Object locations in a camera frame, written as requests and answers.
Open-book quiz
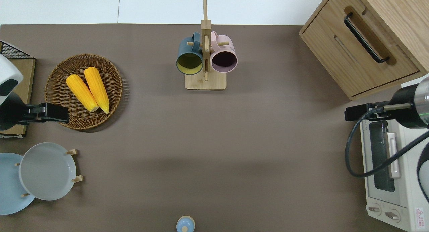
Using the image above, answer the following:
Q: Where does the dark teal mug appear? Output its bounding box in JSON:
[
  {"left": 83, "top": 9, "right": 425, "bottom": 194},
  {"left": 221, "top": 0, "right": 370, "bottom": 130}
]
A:
[{"left": 176, "top": 32, "right": 204, "bottom": 75}]

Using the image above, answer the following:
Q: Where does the wooden plate rack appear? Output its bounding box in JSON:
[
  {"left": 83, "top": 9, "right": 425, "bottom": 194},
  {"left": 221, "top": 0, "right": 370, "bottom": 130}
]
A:
[{"left": 14, "top": 149, "right": 84, "bottom": 197}]

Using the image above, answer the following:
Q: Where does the white oven door handle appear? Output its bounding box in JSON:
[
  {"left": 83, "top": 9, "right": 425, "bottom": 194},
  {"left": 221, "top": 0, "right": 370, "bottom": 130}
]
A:
[{"left": 385, "top": 132, "right": 402, "bottom": 179}]

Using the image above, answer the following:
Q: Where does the grey plate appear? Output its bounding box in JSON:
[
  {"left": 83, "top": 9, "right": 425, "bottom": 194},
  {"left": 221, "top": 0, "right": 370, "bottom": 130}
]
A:
[{"left": 19, "top": 142, "right": 77, "bottom": 201}]

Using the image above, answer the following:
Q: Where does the light blue plate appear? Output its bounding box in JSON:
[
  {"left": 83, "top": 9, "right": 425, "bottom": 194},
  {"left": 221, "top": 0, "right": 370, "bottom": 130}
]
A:
[{"left": 0, "top": 153, "right": 36, "bottom": 215}]

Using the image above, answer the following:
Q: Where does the wooden mug tree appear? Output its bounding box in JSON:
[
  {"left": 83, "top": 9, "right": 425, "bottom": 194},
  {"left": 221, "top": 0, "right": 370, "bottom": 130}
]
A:
[{"left": 185, "top": 0, "right": 227, "bottom": 90}]

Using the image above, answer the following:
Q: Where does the light wooden cabinet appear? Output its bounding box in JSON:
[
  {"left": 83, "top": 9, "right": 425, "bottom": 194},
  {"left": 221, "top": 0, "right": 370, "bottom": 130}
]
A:
[{"left": 299, "top": 0, "right": 429, "bottom": 101}]

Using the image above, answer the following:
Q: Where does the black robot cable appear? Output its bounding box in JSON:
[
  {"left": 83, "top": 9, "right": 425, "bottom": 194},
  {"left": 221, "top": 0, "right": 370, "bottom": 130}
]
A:
[{"left": 345, "top": 104, "right": 429, "bottom": 178}]

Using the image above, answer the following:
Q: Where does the black drawer handle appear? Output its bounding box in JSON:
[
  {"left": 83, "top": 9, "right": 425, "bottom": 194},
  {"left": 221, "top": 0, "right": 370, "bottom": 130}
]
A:
[{"left": 344, "top": 12, "right": 390, "bottom": 64}]

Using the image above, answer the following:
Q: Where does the yellow corn cob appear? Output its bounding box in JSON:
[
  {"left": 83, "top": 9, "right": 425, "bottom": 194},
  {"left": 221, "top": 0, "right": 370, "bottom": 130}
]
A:
[
  {"left": 66, "top": 74, "right": 99, "bottom": 112},
  {"left": 84, "top": 67, "right": 110, "bottom": 114}
]

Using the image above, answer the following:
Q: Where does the white toaster oven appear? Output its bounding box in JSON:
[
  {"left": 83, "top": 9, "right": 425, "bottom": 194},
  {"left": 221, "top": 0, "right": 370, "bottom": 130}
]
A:
[{"left": 360, "top": 118, "right": 429, "bottom": 232}]

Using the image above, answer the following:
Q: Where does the flat wooden board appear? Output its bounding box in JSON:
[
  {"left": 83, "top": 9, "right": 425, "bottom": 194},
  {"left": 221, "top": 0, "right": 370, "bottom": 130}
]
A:
[{"left": 0, "top": 57, "right": 36, "bottom": 139}]

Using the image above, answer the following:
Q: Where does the brown table mat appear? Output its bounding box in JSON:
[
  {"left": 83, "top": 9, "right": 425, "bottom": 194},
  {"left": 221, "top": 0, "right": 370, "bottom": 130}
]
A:
[{"left": 0, "top": 24, "right": 404, "bottom": 232}]

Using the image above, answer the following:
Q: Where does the brown wicker basket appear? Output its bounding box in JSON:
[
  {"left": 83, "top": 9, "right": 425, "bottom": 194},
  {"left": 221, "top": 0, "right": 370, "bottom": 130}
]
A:
[{"left": 45, "top": 54, "right": 123, "bottom": 130}]

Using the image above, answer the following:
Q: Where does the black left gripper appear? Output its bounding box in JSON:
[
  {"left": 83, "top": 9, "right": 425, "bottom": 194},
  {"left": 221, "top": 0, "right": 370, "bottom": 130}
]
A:
[{"left": 0, "top": 91, "right": 70, "bottom": 131}]

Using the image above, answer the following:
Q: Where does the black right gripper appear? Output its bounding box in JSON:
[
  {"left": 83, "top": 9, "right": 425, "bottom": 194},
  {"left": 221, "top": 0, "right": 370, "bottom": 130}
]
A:
[{"left": 345, "top": 85, "right": 420, "bottom": 129}]

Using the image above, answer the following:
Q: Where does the pink mug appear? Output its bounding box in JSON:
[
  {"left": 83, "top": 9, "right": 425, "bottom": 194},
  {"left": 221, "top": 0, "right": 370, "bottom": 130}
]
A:
[{"left": 210, "top": 31, "right": 238, "bottom": 73}]

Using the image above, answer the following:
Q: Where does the black wire basket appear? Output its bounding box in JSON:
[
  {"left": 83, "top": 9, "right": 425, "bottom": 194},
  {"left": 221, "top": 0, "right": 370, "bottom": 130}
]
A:
[{"left": 0, "top": 40, "right": 30, "bottom": 59}]

